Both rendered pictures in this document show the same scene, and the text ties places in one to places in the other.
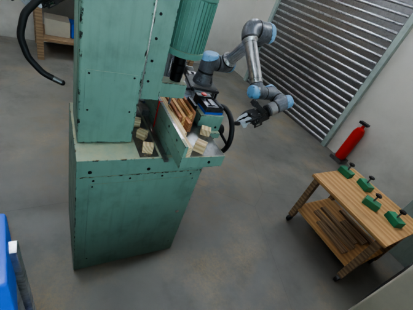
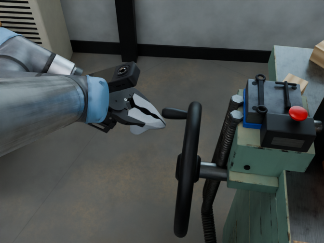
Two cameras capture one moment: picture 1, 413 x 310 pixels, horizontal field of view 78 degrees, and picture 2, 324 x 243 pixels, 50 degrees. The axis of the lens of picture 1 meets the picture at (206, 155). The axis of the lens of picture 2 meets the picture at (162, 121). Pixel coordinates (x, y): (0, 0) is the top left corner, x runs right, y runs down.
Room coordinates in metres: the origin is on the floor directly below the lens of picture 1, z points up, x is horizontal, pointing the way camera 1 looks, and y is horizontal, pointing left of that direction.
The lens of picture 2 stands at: (1.63, 0.24, 1.46)
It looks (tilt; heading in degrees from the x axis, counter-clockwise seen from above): 51 degrees down; 227
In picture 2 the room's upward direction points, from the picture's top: straight up
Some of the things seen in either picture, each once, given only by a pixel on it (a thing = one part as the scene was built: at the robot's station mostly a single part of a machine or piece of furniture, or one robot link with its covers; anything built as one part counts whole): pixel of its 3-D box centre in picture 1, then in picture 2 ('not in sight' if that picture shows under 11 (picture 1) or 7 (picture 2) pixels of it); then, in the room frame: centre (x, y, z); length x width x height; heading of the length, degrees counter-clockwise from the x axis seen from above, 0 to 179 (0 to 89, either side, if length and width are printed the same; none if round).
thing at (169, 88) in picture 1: (168, 88); not in sight; (1.09, 0.28, 1.03); 0.14 x 0.07 x 0.09; 128
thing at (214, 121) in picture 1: (204, 115); (268, 133); (1.20, 0.08, 0.91); 0.15 x 0.14 x 0.09; 38
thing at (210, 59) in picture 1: (209, 61); not in sight; (1.90, 0.23, 0.98); 0.13 x 0.12 x 0.14; 131
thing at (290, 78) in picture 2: (205, 130); (292, 87); (1.05, 0.05, 0.92); 0.05 x 0.04 x 0.03; 100
